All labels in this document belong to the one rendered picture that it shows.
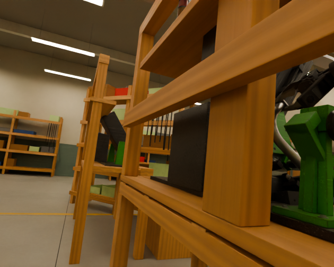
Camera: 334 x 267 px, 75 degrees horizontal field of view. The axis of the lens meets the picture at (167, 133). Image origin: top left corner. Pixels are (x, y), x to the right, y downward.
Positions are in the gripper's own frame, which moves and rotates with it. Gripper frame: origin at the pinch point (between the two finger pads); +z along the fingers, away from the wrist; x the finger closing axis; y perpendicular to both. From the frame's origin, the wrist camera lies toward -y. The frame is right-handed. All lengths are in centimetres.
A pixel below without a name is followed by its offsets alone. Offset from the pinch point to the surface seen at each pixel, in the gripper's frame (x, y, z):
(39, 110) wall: 399, 142, 826
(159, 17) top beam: 75, 34, 41
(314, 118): 0.1, -25.3, -18.6
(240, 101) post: 13.8, -33.7, -12.7
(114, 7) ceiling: 337, 315, 340
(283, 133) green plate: -11.2, 2.7, 7.9
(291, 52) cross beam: 16, -38, -29
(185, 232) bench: -6, -53, 16
